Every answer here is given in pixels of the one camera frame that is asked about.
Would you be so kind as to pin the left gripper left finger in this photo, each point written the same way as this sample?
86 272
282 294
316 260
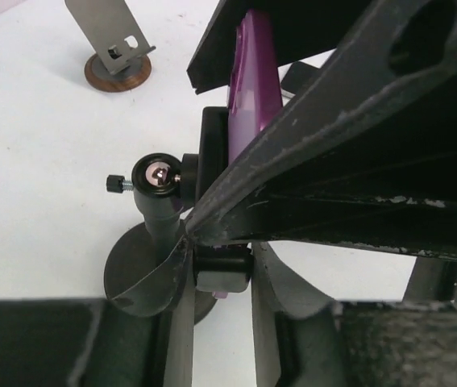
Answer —
142 337

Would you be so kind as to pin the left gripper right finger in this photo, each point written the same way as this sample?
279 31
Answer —
304 338

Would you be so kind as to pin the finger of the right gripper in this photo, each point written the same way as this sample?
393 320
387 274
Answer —
365 155
284 31

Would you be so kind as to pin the purple-edged phone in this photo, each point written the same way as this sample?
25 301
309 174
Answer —
254 90

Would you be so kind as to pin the black phone stand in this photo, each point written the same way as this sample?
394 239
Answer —
150 268

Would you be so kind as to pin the brown-based phone stand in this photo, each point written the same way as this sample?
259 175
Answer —
121 59

